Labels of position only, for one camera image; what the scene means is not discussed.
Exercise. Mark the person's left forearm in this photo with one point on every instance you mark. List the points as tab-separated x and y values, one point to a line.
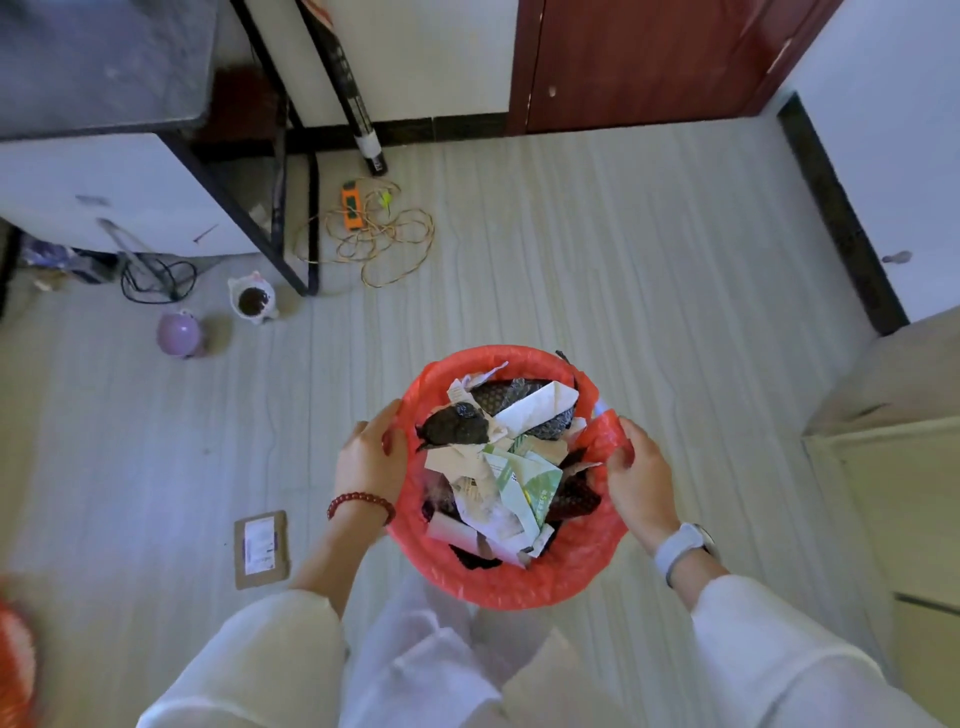
300	615

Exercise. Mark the grey metal stand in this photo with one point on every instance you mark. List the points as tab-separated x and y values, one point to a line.
127	244

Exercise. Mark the person's right hand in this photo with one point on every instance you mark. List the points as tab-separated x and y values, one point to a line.
645	487

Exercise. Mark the cardboard parcel with white label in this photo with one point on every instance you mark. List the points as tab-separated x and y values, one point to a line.
261	550

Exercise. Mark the red plastic trash bag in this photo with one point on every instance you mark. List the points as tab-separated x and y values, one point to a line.
555	570

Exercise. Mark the purple plastic bag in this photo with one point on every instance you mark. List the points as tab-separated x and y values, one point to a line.
52	255

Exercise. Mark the black baseboard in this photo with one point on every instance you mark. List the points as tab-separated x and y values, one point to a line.
435	131
840	217

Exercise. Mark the person's left hand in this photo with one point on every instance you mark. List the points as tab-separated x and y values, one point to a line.
367	469

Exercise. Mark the grey door stopper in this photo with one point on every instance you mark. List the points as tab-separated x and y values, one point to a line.
897	257

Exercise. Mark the black cylindrical tube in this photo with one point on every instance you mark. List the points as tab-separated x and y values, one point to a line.
349	90

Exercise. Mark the person's right forearm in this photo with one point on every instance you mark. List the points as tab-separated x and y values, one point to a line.
772	652

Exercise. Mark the white torn envelope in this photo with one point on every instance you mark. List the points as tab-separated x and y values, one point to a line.
536	409

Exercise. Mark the beige cabinet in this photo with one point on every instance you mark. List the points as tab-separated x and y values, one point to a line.
892	480

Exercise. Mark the person's white trousers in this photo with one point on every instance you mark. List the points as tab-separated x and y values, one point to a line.
450	660

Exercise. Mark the person's left fingers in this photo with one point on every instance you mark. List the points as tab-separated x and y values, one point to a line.
375	435

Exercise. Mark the orange power strip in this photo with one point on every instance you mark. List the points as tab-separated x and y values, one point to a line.
352	206

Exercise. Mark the white cabinet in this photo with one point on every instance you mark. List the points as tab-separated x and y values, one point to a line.
90	191

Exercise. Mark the red blurred object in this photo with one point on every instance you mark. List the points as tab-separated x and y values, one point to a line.
15	667

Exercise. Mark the red-brown wooden door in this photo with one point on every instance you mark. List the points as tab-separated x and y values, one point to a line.
645	60

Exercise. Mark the black crumpled plastic bag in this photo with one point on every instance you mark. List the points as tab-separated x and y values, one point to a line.
454	427

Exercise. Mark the white cup with brown contents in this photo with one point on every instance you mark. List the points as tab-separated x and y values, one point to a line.
253	300

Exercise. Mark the black metal frame table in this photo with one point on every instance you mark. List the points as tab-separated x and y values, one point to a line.
97	60

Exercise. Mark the white wristwatch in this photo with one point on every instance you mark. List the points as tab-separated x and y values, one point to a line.
679	544

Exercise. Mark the small green plug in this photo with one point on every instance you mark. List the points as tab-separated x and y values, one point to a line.
385	199

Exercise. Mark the pile of paper scraps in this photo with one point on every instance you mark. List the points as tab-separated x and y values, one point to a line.
480	510

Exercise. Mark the black bubble wrap mailer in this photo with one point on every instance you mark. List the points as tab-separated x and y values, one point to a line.
517	391

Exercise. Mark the green and white packet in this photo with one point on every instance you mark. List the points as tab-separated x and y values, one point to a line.
529	484

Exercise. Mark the person's right thumb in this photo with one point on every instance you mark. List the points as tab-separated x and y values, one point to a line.
619	463

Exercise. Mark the purple round pot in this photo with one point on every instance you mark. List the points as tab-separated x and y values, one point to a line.
178	334

